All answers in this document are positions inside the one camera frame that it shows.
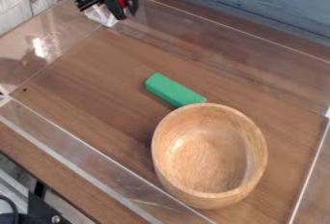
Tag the clear acrylic front wall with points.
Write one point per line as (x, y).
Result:
(93, 181)

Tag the wooden bowl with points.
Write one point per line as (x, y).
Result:
(210, 155)

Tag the clear acrylic wall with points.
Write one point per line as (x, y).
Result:
(312, 209)
(265, 58)
(93, 181)

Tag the green rectangular block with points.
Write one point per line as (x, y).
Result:
(171, 91)

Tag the clear acrylic right wall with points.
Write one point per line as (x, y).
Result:
(312, 209)

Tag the clear acrylic back wall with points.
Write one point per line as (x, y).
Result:
(265, 58)

